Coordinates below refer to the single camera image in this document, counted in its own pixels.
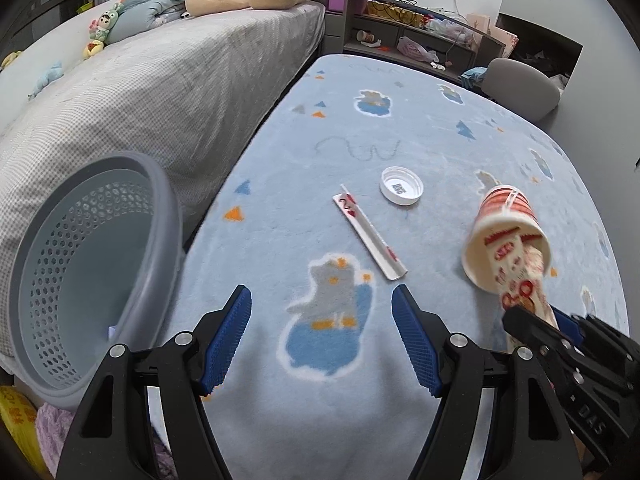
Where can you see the gold and red box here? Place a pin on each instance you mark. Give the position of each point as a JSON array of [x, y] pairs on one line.
[[395, 14]]

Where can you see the yellow plush toy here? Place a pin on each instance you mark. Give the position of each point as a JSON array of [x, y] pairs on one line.
[[10, 60]]

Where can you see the playing card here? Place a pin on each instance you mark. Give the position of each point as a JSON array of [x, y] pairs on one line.
[[370, 235]]

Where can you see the grey nightstand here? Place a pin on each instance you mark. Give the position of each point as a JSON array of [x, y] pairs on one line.
[[334, 32]]

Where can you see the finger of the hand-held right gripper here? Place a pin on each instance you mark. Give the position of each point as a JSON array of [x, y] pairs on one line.
[[567, 322], [530, 330]]

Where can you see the blue cloth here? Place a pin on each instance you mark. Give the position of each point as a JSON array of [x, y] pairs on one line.
[[472, 76]]

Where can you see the pink plastic bag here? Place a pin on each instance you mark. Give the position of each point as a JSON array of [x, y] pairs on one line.
[[415, 50]]

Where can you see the window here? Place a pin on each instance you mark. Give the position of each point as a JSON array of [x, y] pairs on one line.
[[45, 0]]

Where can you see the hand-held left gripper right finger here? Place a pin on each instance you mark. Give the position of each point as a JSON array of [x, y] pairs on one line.
[[417, 342]]

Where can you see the small red yellow plush doll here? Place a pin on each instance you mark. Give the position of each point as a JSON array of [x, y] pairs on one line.
[[93, 49]]

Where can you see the red white snack wrapper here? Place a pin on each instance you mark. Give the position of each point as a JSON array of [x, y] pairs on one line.
[[520, 280]]

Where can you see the clear plastic bag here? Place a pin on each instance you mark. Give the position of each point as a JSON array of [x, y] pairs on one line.
[[450, 27]]

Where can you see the yellow printed bag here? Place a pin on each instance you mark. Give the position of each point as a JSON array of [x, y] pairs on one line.
[[20, 425]]

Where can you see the small paper cup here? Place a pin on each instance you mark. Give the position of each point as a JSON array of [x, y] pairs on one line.
[[367, 37]]

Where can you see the grey chair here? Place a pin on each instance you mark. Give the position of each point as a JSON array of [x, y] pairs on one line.
[[522, 87]]

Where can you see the bed with grey checked sheet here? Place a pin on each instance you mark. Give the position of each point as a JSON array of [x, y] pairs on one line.
[[150, 90]]

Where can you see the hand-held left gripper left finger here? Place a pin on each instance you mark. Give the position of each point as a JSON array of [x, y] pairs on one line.
[[227, 340]]

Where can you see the grey perforated plastic basket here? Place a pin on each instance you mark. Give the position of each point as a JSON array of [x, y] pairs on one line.
[[75, 260]]

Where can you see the purple fluffy rug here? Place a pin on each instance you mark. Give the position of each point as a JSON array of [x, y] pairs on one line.
[[55, 435]]

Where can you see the blue printed blanket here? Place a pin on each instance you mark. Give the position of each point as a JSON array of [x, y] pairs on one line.
[[310, 200]]

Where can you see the pale pink gift box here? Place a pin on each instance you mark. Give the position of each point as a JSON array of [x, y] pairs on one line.
[[502, 35]]

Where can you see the light blue plush toy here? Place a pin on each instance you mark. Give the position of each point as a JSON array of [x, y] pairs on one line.
[[47, 77]]

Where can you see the grey shelf desk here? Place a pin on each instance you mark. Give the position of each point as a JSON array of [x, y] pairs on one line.
[[492, 45]]

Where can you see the red striped paper cup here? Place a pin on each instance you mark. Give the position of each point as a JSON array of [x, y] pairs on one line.
[[500, 210]]

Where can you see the folded light blue quilt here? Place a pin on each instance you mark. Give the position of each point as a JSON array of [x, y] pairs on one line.
[[150, 12]]

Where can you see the green haired plush doll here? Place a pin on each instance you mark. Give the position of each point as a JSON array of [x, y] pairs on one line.
[[106, 22]]

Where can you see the dark open cabinet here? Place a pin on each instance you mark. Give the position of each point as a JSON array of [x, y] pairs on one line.
[[540, 40]]

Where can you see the white round bottle cap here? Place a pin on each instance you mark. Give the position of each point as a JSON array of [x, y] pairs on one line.
[[401, 186]]

